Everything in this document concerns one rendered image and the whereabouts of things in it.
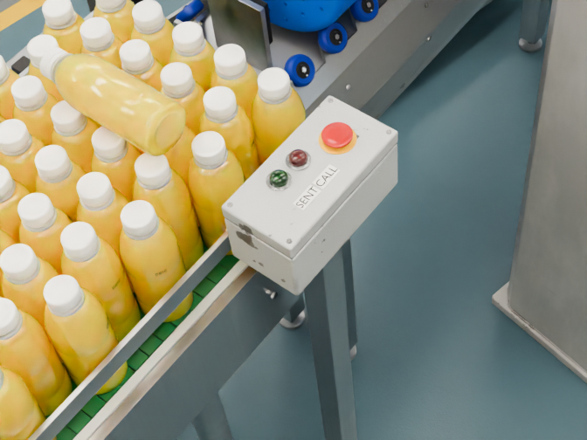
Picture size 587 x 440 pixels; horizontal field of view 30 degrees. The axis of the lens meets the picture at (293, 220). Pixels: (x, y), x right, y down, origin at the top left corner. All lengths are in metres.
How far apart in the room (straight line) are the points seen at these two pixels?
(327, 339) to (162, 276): 0.32
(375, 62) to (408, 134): 1.05
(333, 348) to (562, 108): 0.57
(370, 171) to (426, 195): 1.32
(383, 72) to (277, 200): 0.50
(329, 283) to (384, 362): 0.95
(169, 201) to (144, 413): 0.27
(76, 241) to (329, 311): 0.38
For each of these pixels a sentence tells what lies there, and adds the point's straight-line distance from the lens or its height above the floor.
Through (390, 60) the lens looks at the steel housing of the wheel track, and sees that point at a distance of 1.67.
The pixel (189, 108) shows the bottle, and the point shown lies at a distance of 1.37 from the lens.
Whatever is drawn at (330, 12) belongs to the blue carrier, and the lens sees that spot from 1.48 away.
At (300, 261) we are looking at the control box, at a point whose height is 1.06.
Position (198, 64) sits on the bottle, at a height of 1.06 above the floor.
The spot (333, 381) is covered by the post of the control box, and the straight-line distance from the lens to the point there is 1.63.
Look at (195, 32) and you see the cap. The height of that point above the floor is 1.09.
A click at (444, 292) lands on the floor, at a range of 2.42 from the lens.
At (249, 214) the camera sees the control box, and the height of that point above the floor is 1.10.
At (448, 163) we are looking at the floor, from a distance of 2.62.
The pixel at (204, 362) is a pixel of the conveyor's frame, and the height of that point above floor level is 0.83.
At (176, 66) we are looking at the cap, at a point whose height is 1.09.
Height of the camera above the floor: 2.08
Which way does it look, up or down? 55 degrees down
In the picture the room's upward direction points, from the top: 8 degrees counter-clockwise
